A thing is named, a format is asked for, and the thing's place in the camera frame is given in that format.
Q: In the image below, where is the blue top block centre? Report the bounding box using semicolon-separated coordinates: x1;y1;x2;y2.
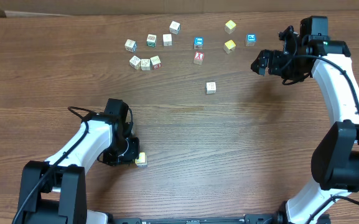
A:
193;37;204;49

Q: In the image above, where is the green side wooden block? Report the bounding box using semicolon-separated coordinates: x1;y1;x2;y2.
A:
146;34;157;47

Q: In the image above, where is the blue top block right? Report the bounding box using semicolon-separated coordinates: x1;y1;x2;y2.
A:
245;34;256;47

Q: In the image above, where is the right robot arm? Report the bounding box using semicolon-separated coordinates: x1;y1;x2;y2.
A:
245;16;359;223

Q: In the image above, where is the wooden block yellow side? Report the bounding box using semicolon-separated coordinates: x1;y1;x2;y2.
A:
135;152;147;167

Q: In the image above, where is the blue block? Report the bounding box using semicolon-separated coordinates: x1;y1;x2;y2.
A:
193;37;204;49
245;34;256;47

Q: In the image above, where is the cardboard sheet at back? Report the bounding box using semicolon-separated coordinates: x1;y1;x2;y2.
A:
0;0;359;16

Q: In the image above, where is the plain wooden block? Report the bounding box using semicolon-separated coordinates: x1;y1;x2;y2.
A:
162;34;172;47
206;82;217;95

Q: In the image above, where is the wooden block red side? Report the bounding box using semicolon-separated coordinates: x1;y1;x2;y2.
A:
150;55;161;70

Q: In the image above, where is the red letter wooden block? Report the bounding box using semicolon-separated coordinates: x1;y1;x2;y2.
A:
193;51;205;65

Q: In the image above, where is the plain wooden block upper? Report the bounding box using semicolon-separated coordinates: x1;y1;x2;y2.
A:
162;34;172;47

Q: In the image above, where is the wooden block far left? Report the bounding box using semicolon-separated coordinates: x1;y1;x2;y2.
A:
124;39;137;52

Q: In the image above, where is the yellow top block upper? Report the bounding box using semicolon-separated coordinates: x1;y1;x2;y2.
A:
225;20;236;34

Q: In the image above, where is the yellow top block lower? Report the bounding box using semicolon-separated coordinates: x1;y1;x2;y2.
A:
223;40;236;54

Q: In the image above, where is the wooden block elephant picture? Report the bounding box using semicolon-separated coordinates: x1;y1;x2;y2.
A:
141;59;151;71

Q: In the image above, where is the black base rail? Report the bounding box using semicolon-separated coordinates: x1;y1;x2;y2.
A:
107;212;289;224

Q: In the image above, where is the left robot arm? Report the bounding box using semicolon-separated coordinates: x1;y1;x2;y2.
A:
12;98;139;223

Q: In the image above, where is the wooden block top centre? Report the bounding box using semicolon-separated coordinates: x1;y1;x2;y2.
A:
169;21;180;35

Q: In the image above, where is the wooden block letter X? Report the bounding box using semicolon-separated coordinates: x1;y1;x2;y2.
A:
129;55;141;70

